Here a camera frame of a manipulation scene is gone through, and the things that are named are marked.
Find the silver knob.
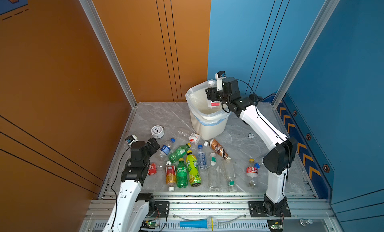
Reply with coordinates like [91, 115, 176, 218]
[300, 219, 313, 227]

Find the left green circuit board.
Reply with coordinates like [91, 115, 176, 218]
[140, 220, 160, 231]

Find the clear green-cap bottle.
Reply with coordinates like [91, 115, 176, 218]
[223, 158, 238, 193]

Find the orange-red label bottle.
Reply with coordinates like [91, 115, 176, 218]
[166, 161, 177, 192]

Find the red-label yellow-cap bottle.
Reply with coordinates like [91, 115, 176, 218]
[246, 158, 260, 188]

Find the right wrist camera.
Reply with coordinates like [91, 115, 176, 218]
[215, 71, 226, 91]

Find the white plastic waste bin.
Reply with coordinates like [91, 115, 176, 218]
[185, 79, 230, 140]

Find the brown coffee bottle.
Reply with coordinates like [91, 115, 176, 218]
[204, 138, 231, 160]

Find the green bottle lying diagonal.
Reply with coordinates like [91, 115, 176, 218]
[169, 143, 192, 164]

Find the clear red-label bottle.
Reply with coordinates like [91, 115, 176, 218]
[206, 80, 220, 109]

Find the clear crushed red-white bottle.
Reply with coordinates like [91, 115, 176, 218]
[178, 130, 201, 145]

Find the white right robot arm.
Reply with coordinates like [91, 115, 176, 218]
[206, 74, 298, 217]

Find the small blue-cap water bottle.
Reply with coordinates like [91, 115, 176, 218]
[198, 144, 207, 171]

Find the green circuit board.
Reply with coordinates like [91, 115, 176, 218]
[267, 220, 284, 232]
[140, 220, 160, 231]

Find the right green circuit board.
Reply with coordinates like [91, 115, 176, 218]
[267, 220, 284, 232]

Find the yellow-green tea bottle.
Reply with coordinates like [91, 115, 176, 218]
[187, 150, 202, 187]

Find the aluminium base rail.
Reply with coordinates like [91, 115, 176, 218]
[79, 191, 343, 232]

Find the green sprite bottle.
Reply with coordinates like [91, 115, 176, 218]
[176, 158, 189, 189]

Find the aluminium frame post left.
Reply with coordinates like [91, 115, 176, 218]
[79, 0, 137, 109]

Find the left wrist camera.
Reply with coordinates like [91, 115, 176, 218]
[125, 135, 139, 147]

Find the aluminium frame post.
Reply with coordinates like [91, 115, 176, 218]
[79, 0, 137, 109]
[272, 0, 340, 109]

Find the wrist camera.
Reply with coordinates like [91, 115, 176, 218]
[215, 71, 226, 91]
[125, 135, 139, 147]

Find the white alarm clock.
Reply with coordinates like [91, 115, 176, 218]
[151, 125, 165, 139]

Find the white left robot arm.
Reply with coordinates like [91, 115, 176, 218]
[103, 138, 160, 232]

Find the aluminium frame post right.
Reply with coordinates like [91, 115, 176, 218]
[272, 0, 340, 109]

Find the clear green-label bottle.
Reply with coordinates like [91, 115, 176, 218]
[209, 153, 220, 192]

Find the clear blue-cap water bottle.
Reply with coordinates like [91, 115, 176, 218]
[159, 138, 176, 160]

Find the red cola bottle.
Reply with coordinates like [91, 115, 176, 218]
[148, 163, 157, 176]

